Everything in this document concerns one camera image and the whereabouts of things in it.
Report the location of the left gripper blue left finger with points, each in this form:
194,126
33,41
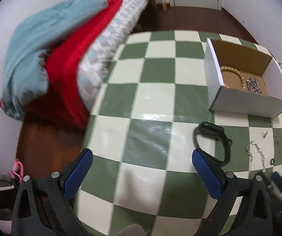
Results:
75,172

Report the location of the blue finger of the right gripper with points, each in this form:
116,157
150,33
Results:
277,179

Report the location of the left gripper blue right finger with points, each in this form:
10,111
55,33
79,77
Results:
210,172

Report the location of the black smart band watch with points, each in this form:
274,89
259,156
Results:
206,135

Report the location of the small silver earring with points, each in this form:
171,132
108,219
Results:
264,134

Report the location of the green white checkered tablecloth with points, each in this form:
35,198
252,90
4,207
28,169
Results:
140,133

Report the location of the red bed sheet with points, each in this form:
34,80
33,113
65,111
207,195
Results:
77,67

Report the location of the pink object on floor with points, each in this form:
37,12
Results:
17,172

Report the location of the white cardboard box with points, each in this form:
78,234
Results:
242,80

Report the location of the checkered patterned mattress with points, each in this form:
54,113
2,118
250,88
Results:
92,68

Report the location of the teal blue blanket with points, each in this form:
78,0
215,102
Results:
24,77

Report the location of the yellow drink bottle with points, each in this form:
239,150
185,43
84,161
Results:
164,6

